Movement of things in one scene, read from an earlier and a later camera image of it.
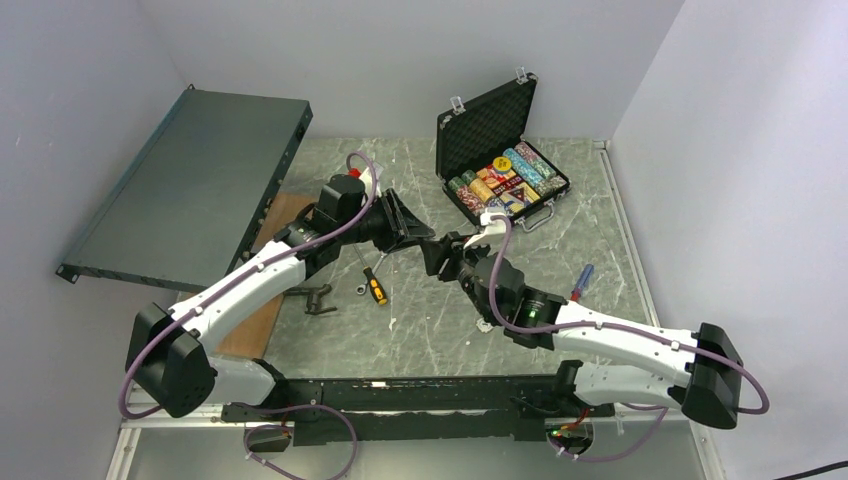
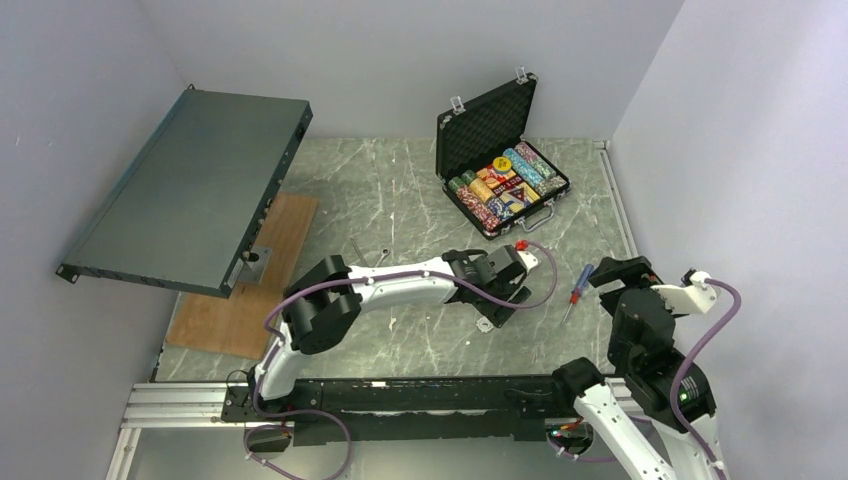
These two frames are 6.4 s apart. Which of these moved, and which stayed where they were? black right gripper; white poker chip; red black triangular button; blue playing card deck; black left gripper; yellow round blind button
Moved: black right gripper; black left gripper
Stayed: yellow round blind button; red black triangular button; white poker chip; blue playing card deck
